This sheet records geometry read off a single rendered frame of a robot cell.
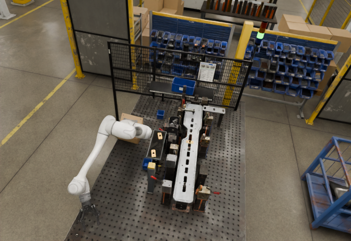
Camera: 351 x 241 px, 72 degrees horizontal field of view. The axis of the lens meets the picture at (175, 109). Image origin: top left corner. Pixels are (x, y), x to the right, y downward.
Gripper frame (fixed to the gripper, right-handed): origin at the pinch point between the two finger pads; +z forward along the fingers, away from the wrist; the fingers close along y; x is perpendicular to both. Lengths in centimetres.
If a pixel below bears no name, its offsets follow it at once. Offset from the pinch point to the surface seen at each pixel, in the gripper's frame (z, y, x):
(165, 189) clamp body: -7, 58, 37
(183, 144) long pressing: -45, 80, 76
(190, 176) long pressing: -10, 81, 53
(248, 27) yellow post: -149, 195, 87
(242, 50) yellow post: -133, 182, 110
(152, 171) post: -27, 53, 32
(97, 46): -278, -40, 191
